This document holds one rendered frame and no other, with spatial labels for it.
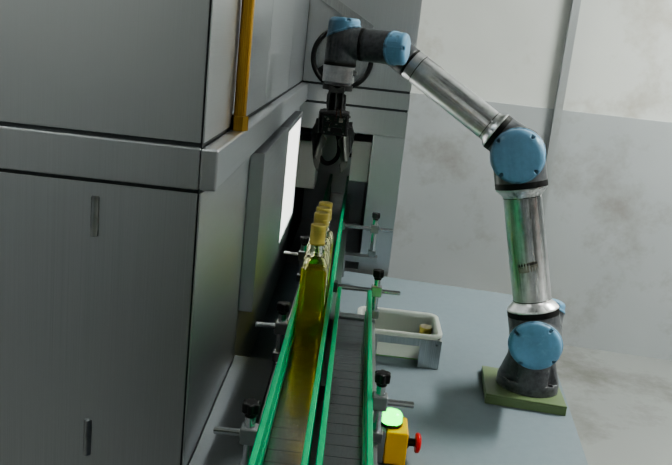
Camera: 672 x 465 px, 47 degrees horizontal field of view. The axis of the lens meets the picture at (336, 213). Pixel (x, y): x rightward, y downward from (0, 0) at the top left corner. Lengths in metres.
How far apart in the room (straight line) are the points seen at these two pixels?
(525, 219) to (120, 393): 0.94
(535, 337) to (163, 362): 0.88
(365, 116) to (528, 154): 1.09
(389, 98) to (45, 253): 1.71
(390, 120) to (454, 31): 1.61
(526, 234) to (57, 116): 1.03
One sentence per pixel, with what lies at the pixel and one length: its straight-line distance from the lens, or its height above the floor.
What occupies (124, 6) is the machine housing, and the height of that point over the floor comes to 1.57.
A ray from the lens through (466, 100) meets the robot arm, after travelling 1.87.
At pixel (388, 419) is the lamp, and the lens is 1.57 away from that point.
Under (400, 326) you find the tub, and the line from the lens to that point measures 2.17.
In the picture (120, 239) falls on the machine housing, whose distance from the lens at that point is 1.15.
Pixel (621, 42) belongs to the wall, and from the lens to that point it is 4.33.
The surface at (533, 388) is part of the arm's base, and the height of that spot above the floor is 0.80.
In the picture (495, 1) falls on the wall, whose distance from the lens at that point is 4.25.
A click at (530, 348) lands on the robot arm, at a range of 1.78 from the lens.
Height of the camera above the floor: 1.57
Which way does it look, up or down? 13 degrees down
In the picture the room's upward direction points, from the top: 6 degrees clockwise
